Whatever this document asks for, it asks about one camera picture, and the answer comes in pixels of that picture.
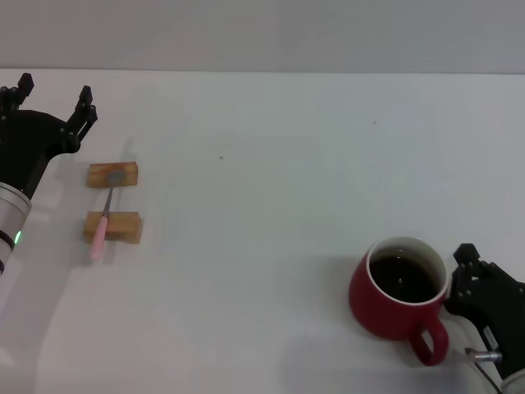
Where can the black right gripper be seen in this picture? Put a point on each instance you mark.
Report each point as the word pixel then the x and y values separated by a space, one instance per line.
pixel 500 312

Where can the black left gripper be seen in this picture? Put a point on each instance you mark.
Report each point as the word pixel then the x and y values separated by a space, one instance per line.
pixel 24 143

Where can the red ceramic cup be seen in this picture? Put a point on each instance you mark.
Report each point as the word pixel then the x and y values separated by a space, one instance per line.
pixel 377 308

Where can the wooden block with orange stain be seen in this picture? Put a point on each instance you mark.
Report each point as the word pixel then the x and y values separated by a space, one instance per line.
pixel 96 176

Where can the plain wooden block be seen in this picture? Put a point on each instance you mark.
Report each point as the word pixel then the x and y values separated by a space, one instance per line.
pixel 123 225

